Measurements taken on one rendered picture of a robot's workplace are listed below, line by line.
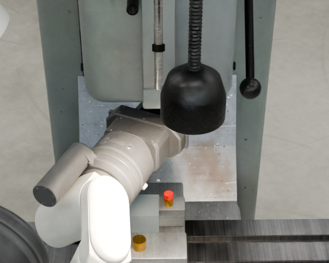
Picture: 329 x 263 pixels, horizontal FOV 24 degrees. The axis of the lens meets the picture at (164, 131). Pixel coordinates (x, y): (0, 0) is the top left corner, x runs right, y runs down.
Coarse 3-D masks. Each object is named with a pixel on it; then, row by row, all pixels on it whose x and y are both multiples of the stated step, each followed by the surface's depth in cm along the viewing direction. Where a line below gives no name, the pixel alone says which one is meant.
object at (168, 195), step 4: (164, 192) 129; (168, 192) 129; (172, 192) 129; (164, 196) 129; (168, 196) 128; (172, 196) 129; (164, 200) 129; (168, 200) 129; (172, 200) 129; (164, 204) 130; (168, 204) 129; (172, 204) 130
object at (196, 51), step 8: (192, 0) 75; (200, 0) 75; (192, 8) 76; (200, 8) 76; (192, 16) 76; (200, 16) 76; (192, 24) 77; (200, 24) 77; (192, 32) 77; (200, 32) 77; (192, 40) 78; (200, 40) 78; (192, 48) 78; (200, 48) 79; (192, 56) 79; (200, 56) 79; (192, 64) 80; (200, 64) 80
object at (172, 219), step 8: (152, 184) 141; (160, 184) 141; (168, 184) 141; (176, 184) 141; (144, 192) 139; (152, 192) 139; (160, 192) 139; (176, 192) 139; (160, 200) 131; (176, 200) 131; (184, 200) 131; (160, 208) 130; (168, 208) 130; (176, 208) 130; (184, 208) 130; (160, 216) 130; (168, 216) 130; (176, 216) 130; (184, 216) 130; (160, 224) 131; (168, 224) 131; (176, 224) 131; (184, 224) 132; (160, 232) 131; (168, 232) 131; (176, 232) 131
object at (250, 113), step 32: (64, 0) 143; (256, 0) 144; (64, 32) 147; (256, 32) 148; (64, 64) 152; (256, 64) 152; (64, 96) 156; (64, 128) 162; (256, 128) 162; (256, 160) 168; (256, 192) 175
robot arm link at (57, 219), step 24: (72, 144) 100; (72, 168) 96; (96, 168) 99; (120, 168) 98; (48, 192) 93; (72, 192) 95; (48, 216) 97; (72, 216) 94; (48, 240) 98; (72, 240) 97
